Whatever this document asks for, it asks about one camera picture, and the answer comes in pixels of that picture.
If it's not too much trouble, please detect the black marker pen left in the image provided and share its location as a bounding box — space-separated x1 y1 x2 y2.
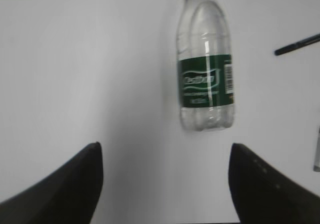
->
273 33 320 56

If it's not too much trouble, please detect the clear water bottle green label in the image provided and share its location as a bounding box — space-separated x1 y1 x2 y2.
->
176 0 235 132

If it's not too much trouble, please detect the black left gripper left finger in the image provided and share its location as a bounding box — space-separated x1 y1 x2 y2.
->
0 142 103 224

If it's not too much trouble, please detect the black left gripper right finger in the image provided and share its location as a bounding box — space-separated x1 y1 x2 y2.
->
228 143 320 224

